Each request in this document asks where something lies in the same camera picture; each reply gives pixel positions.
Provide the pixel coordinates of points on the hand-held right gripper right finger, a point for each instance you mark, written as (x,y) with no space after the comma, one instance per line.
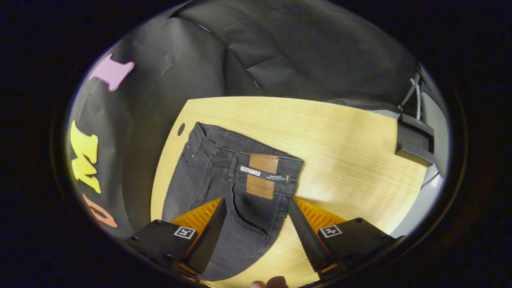
(306,240)

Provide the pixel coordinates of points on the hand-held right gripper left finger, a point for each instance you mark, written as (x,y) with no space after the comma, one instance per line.
(208,236)

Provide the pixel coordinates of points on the dark grey jeans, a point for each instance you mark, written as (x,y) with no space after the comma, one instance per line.
(212,172)

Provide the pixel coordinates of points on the black box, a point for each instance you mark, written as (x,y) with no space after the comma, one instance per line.
(414,140)

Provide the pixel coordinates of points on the black backdrop cloth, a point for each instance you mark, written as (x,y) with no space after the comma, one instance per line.
(280,48)

